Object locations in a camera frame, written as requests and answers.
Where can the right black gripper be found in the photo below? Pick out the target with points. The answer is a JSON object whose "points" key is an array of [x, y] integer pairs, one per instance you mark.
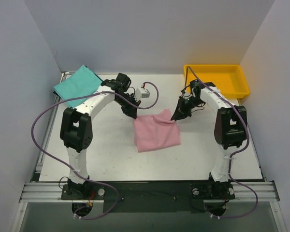
{"points": [[183, 104]]}

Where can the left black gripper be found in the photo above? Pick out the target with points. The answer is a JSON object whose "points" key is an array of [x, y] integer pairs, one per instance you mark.
{"points": [[129, 109]]}

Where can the pink t shirt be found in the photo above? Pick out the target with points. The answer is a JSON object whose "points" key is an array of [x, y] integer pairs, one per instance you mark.
{"points": [[154, 132]]}

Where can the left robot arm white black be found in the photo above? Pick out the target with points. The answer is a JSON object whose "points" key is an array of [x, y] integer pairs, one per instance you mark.
{"points": [[76, 127]]}

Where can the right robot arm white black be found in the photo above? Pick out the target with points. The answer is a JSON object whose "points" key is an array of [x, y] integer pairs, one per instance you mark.
{"points": [[230, 129]]}

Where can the teal folded t shirt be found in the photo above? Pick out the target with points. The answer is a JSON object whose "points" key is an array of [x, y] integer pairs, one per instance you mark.
{"points": [[83, 82]]}

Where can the yellow plastic tray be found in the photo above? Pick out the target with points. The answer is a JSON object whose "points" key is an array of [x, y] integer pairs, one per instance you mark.
{"points": [[229, 78]]}

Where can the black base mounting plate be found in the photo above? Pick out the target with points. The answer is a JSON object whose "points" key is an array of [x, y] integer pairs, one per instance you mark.
{"points": [[196, 196]]}

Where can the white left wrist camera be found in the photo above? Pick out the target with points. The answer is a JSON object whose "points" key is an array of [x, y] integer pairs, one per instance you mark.
{"points": [[141, 93]]}

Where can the aluminium front rail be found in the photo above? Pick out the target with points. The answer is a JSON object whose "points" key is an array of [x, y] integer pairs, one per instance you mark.
{"points": [[49, 192]]}

